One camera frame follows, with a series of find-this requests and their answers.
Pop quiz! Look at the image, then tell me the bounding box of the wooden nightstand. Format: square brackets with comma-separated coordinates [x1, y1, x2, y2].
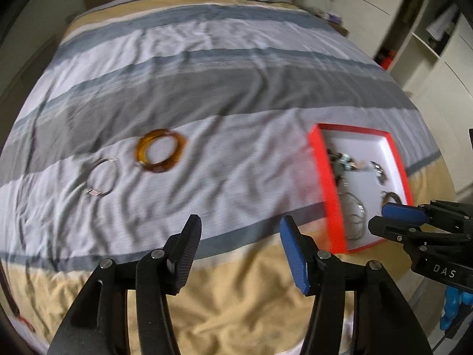
[318, 12, 349, 38]

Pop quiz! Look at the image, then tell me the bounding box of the silver link bracelet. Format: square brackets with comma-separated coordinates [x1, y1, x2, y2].
[369, 160, 388, 186]

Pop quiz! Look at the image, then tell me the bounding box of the dark brown bangle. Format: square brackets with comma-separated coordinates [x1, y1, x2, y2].
[382, 191, 402, 206]

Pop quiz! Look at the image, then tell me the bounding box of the amber bangle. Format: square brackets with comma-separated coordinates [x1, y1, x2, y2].
[135, 128, 187, 173]

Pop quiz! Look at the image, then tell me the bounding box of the black bead bracelet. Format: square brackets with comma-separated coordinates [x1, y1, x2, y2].
[326, 147, 367, 186]

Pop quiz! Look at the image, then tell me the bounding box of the gold pearl necklace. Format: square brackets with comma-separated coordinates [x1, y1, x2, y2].
[337, 184, 369, 241]

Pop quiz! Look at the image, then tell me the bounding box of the striped bed duvet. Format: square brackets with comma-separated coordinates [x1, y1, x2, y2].
[1, 0, 455, 354]

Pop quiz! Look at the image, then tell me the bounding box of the red jewelry box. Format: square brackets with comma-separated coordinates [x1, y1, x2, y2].
[308, 123, 413, 253]

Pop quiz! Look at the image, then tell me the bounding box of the thin silver bangle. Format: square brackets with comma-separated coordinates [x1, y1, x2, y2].
[85, 156, 120, 197]

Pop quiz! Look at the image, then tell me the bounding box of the white wardrobe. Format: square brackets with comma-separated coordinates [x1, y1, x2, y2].
[296, 0, 472, 195]

